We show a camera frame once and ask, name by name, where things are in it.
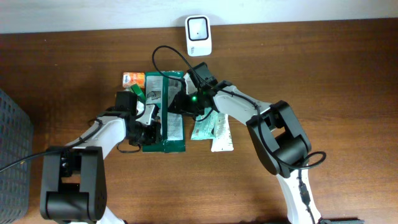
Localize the green white 3M bag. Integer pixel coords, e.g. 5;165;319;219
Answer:
142;71;185;153

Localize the white tube gold cap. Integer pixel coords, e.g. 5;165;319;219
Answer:
211;113;234;152

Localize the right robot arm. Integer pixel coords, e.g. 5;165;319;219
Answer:
169;62;326;223

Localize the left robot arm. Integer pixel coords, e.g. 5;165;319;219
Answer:
40;91;161;224

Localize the teal snack packet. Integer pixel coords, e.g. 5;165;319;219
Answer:
191;108;218;141

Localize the green lid jar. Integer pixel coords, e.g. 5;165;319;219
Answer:
130;84;146;103

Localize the orange tissue pack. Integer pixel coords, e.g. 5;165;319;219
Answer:
122;72;146;88

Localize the grey plastic basket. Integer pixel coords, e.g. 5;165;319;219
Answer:
1;91;34;223

